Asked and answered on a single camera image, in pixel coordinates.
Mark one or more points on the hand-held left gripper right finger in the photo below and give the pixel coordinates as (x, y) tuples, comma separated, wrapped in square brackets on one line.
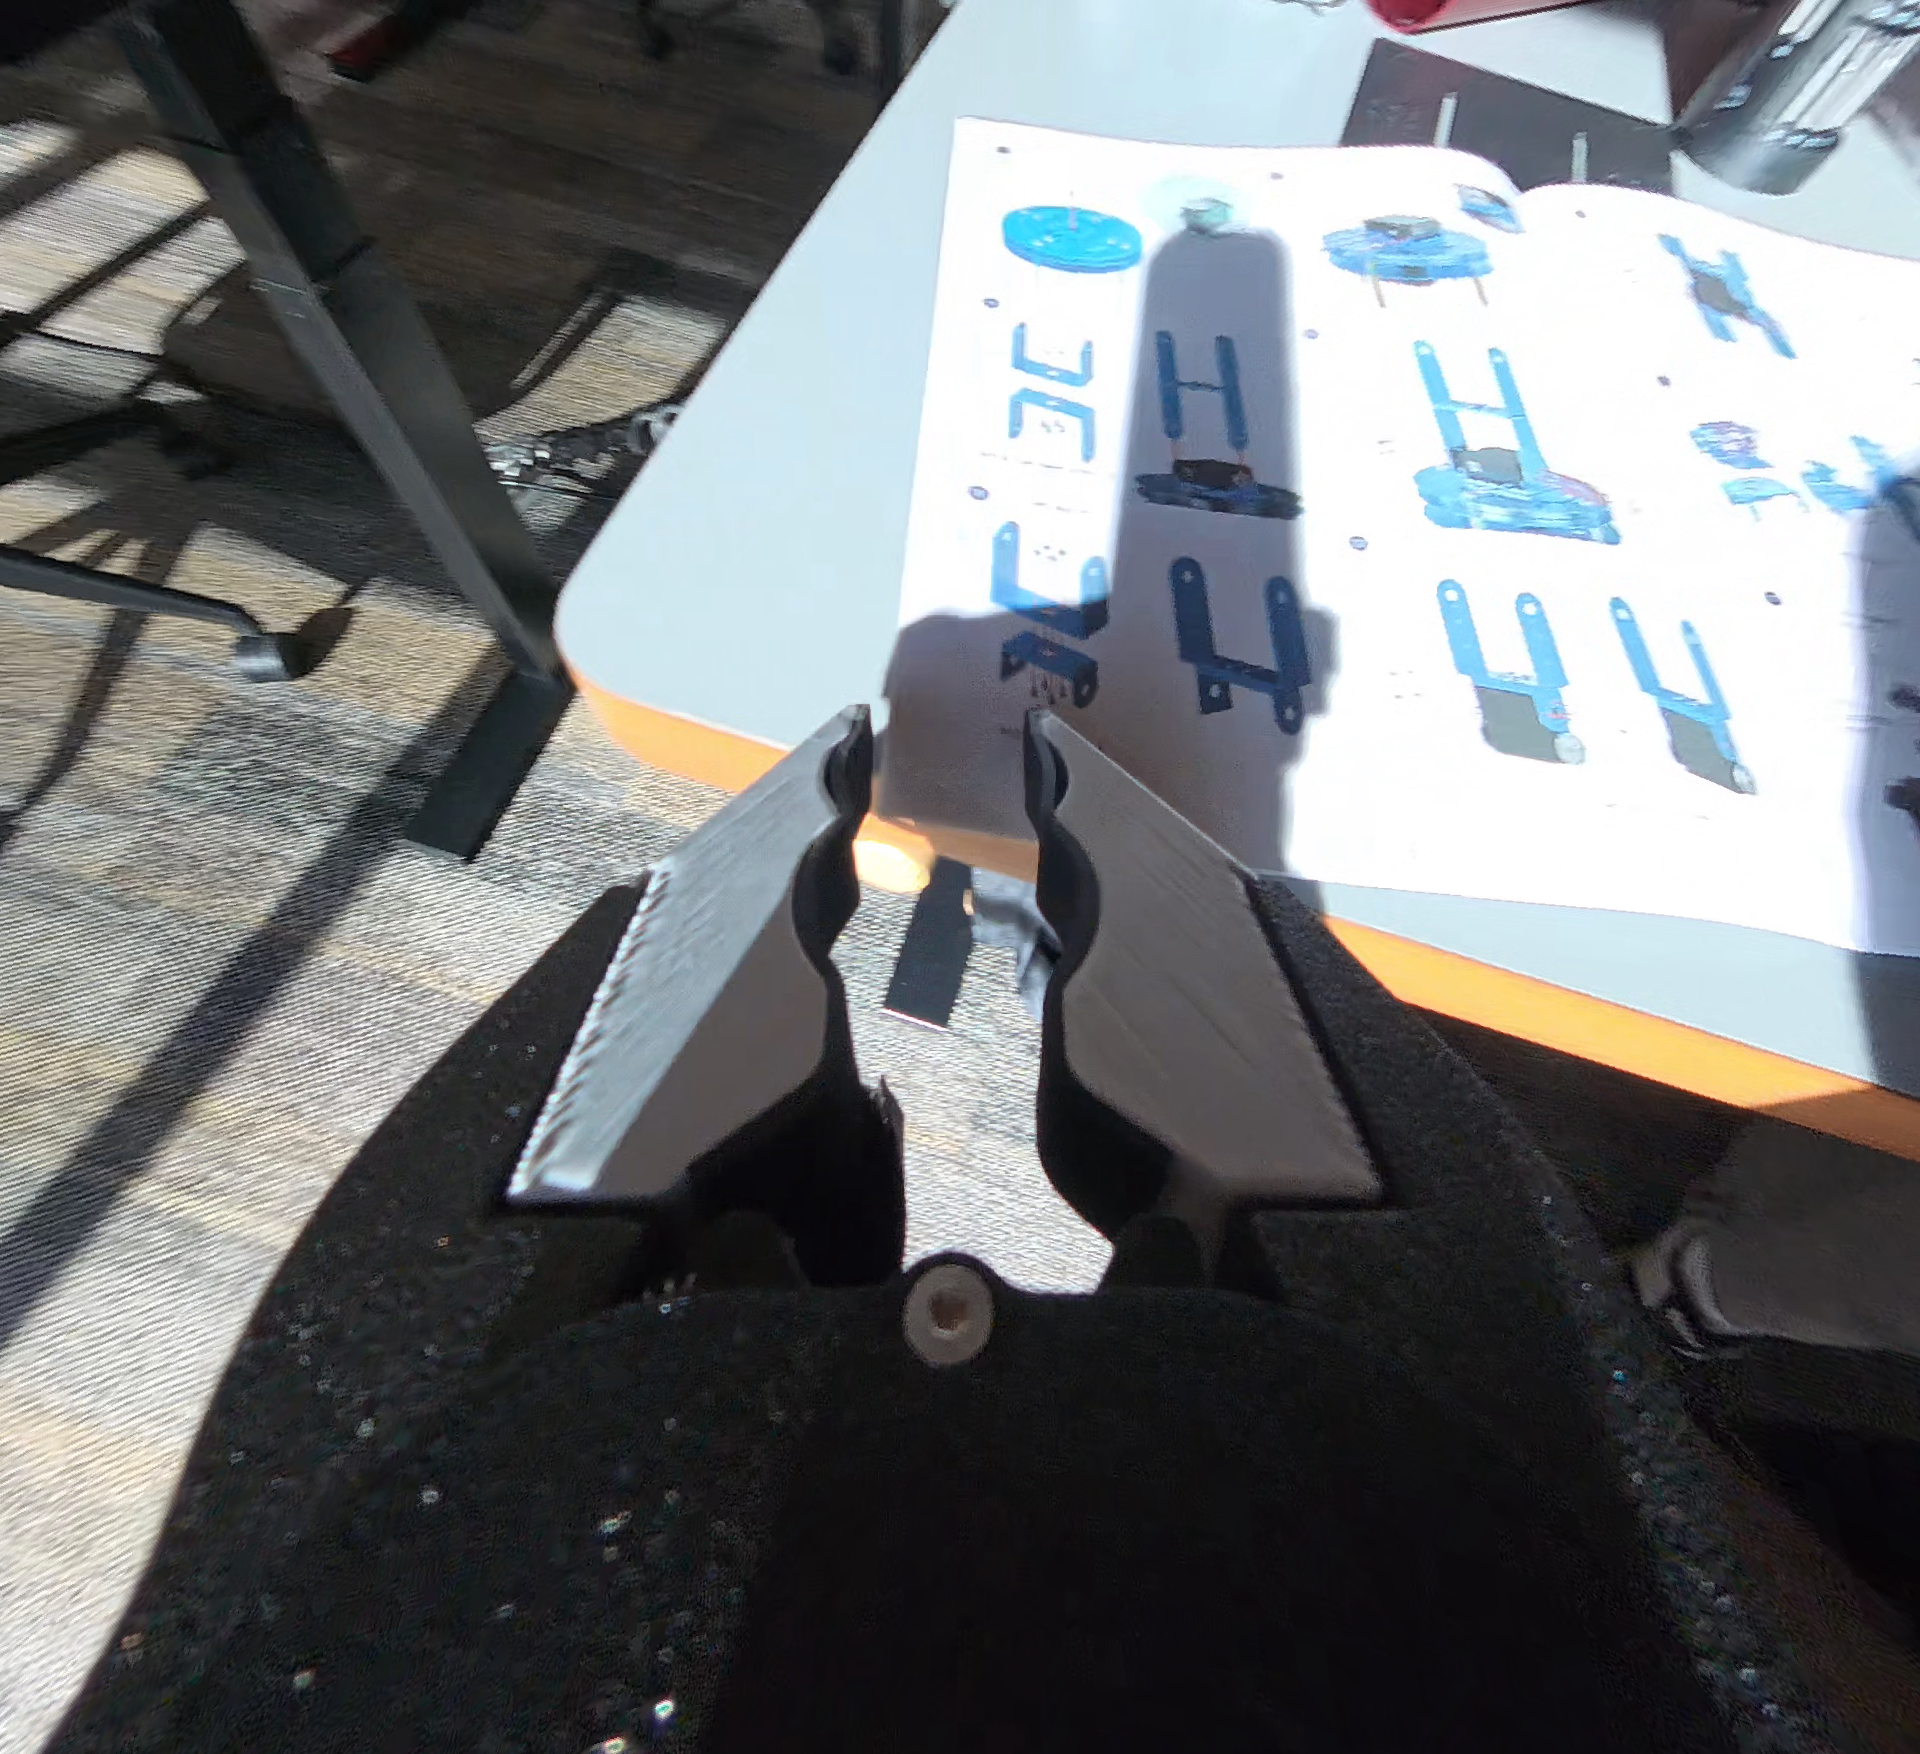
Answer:
[(1199, 1019)]

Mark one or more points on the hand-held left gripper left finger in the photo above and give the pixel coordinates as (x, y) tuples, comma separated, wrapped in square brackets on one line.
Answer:
[(705, 1004)]

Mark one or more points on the grey desk with orange edge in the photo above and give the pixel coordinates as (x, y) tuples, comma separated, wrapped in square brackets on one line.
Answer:
[(782, 507)]

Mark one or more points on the wooden desk with black legs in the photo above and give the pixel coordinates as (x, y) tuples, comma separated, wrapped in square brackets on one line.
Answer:
[(344, 330)]

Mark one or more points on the printed instruction sheet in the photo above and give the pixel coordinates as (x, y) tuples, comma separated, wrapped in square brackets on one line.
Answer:
[(1379, 792)]

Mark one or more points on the person's left leg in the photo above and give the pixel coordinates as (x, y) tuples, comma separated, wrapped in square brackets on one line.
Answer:
[(1787, 1228)]

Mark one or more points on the grey office chair base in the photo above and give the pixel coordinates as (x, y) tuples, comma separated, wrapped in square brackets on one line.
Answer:
[(135, 593)]

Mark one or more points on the black flat sheet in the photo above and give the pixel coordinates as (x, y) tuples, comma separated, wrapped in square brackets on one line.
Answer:
[(1409, 105)]

